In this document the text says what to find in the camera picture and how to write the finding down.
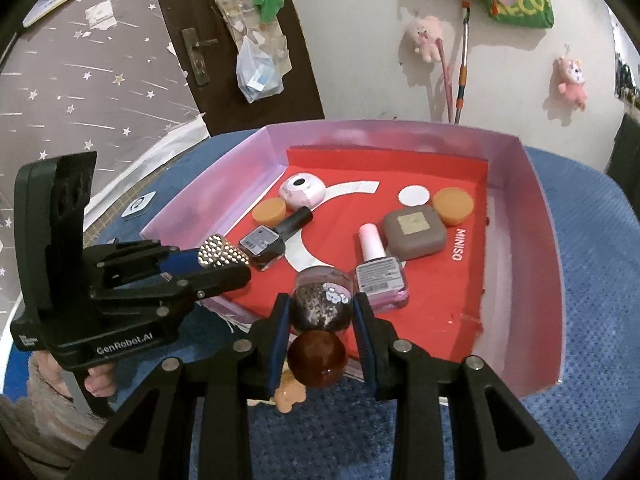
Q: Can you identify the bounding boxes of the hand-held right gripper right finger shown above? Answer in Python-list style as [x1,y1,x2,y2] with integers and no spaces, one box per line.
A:
[351,292,581,480]

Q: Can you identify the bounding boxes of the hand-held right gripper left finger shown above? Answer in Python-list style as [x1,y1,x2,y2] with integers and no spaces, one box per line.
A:
[60,292,293,480]

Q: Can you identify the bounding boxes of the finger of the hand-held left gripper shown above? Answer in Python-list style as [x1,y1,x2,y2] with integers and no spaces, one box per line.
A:
[95,240,202,282]
[92,263,252,322]

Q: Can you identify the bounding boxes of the gold studded case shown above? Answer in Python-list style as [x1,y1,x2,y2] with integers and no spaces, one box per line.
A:
[196,233,251,268]

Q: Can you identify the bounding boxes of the round bottle with ball cap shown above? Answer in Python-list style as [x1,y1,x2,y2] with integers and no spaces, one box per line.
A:
[286,266,357,390]

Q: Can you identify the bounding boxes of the dark nail polish bottle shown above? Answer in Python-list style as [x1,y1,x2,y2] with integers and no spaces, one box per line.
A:
[238,206,315,270]

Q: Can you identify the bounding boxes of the pink nail polish bottle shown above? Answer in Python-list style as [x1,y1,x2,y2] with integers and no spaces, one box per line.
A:
[354,223,410,312]

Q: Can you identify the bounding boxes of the pink cardboard box red bottom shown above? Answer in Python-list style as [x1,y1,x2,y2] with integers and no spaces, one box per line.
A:
[139,119,568,401]

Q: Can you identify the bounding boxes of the taupe square compact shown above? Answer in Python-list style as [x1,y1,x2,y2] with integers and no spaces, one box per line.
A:
[381,205,448,262]

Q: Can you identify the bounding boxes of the large orange round compact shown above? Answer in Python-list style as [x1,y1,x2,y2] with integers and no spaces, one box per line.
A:
[432,186,475,227]

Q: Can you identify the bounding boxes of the person's left hand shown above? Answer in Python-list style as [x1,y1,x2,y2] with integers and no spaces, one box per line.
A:
[83,361,121,398]

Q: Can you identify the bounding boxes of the peach bear-shaped charm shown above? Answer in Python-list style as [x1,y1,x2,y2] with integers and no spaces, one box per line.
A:
[250,367,307,415]

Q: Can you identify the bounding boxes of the white square device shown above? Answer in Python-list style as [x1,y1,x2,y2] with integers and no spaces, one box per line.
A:
[121,191,157,220]

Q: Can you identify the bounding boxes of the small orange round cap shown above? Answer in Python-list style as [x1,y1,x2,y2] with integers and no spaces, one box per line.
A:
[251,197,287,227]

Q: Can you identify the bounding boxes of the pink round case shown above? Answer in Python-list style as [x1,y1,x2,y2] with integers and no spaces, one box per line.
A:
[278,172,328,210]

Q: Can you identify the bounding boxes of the hanging clear plastic bag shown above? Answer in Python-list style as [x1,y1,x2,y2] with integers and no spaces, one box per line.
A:
[235,36,286,105]

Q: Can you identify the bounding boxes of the dark brown door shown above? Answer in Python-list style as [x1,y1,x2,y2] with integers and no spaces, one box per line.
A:
[148,0,326,137]

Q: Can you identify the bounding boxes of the white paper scrap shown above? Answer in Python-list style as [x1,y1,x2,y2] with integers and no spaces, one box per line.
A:
[86,1,118,30]

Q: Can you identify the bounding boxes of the white booklet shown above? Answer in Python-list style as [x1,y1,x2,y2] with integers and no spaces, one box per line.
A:
[22,0,78,28]

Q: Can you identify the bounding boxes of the plastic bags on door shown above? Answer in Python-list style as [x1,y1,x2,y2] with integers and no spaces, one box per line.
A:
[192,0,293,76]

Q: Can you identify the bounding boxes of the pink stick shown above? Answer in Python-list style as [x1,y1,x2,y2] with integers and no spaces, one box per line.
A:
[436,37,455,122]

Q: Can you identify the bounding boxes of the green plush toy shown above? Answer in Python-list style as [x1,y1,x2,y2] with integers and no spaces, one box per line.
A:
[251,0,287,23]

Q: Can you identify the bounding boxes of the orange and white stick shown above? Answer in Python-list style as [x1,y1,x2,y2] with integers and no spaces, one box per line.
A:
[452,1,473,125]

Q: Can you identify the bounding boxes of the pink plush pig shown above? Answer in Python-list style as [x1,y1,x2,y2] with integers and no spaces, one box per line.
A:
[404,15,445,63]

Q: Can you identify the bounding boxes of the pink plush doll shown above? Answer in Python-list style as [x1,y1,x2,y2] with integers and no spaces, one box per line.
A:
[552,56,590,111]

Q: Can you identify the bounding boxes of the metal door handle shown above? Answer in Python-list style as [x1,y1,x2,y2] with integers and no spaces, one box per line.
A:
[181,27,219,87]

